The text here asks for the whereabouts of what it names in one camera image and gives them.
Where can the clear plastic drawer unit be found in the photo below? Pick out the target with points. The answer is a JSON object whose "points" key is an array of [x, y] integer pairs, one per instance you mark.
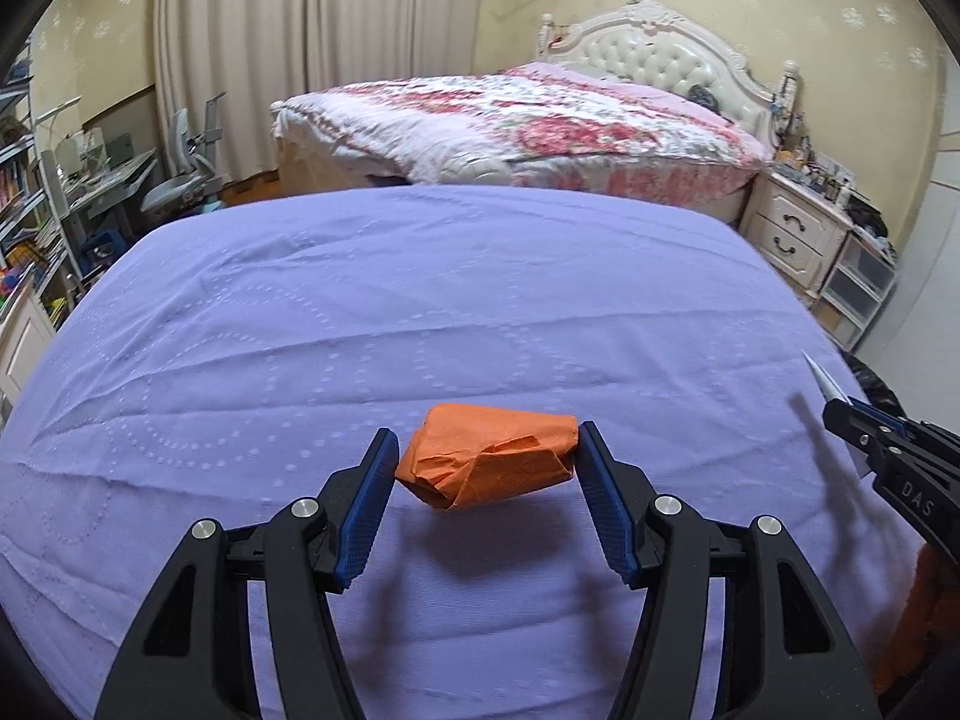
{"points": [[855, 289]]}

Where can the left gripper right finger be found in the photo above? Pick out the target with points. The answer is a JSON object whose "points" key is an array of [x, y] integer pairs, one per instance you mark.
{"points": [[743, 596]]}

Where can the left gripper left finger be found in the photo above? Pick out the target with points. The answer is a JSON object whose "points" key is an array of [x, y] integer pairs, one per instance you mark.
{"points": [[188, 652]]}

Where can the desk with clutter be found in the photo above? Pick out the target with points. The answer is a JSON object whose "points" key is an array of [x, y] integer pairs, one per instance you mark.
{"points": [[97, 176]]}

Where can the white tufted headboard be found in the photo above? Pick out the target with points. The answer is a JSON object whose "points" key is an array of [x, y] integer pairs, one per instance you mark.
{"points": [[650, 44]]}

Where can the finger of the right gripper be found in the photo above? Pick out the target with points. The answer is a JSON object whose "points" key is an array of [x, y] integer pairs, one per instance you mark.
{"points": [[881, 418], [843, 422]]}

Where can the white nightstand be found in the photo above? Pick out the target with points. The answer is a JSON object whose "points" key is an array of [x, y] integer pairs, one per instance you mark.
{"points": [[797, 232]]}

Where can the grey desk chair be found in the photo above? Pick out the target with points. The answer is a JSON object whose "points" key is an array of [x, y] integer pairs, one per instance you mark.
{"points": [[196, 184]]}

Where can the beige curtain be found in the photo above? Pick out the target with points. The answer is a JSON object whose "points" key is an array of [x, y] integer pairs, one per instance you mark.
{"points": [[249, 54]]}

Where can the bed with floral bedspread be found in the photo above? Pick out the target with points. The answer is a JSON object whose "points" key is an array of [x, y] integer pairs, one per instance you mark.
{"points": [[536, 125]]}

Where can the purple tablecloth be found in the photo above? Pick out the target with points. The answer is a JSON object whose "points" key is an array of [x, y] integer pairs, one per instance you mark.
{"points": [[230, 363]]}

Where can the bookshelf with books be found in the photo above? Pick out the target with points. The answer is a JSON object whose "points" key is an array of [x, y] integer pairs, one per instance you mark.
{"points": [[37, 263]]}

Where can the white paper strip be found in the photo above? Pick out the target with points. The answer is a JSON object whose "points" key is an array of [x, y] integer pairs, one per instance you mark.
{"points": [[828, 386]]}

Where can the black trash bin bag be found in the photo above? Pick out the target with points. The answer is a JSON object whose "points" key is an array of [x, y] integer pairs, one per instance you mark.
{"points": [[878, 393]]}

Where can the orange paper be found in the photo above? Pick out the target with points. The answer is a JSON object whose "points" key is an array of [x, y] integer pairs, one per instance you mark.
{"points": [[467, 455]]}

